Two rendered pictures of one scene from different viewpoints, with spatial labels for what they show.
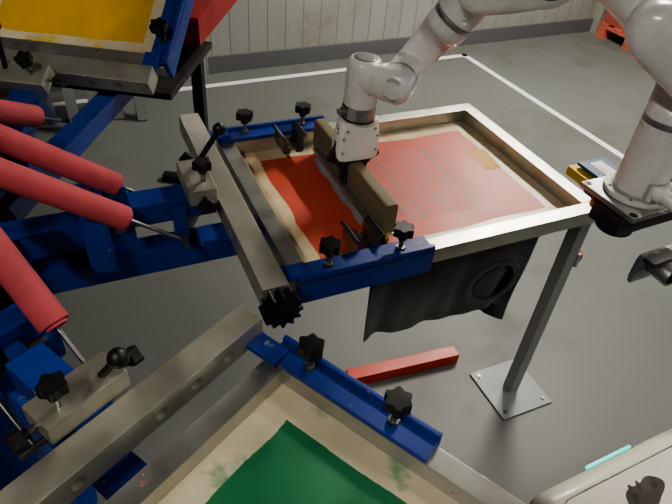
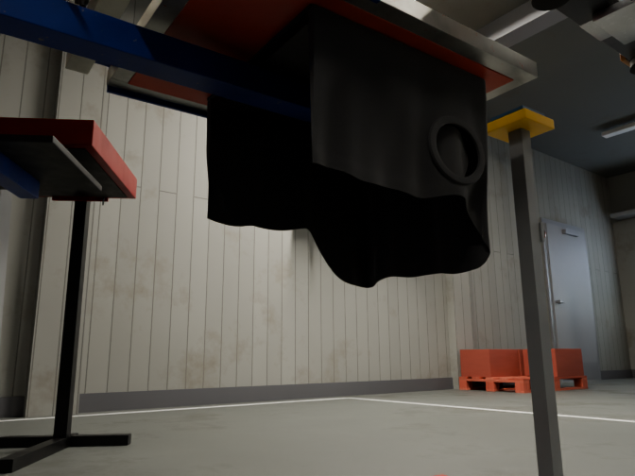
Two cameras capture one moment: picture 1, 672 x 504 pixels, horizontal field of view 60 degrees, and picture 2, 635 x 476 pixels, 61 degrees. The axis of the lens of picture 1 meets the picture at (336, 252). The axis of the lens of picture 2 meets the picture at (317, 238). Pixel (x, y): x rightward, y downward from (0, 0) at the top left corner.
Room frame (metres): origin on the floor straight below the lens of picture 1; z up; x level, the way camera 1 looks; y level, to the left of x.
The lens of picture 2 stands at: (0.13, 0.03, 0.34)
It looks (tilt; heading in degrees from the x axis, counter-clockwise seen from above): 12 degrees up; 352
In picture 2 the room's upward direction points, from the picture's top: straight up
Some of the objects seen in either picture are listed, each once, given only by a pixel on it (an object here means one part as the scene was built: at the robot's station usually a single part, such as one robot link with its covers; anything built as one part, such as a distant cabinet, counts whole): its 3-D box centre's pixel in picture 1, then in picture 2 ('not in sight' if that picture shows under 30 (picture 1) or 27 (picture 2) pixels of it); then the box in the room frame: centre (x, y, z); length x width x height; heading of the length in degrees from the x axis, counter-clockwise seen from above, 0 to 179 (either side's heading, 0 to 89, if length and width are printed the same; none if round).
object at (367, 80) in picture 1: (378, 85); not in sight; (1.16, -0.06, 1.24); 0.15 x 0.10 x 0.11; 74
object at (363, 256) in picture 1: (363, 267); not in sight; (0.89, -0.06, 0.97); 0.30 x 0.05 x 0.07; 117
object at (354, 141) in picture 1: (355, 133); not in sight; (1.18, -0.02, 1.12); 0.10 x 0.08 x 0.11; 117
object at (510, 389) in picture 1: (548, 297); (534, 298); (1.39, -0.70, 0.48); 0.22 x 0.22 x 0.96; 27
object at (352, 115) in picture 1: (356, 109); not in sight; (1.18, -0.01, 1.18); 0.09 x 0.07 x 0.03; 117
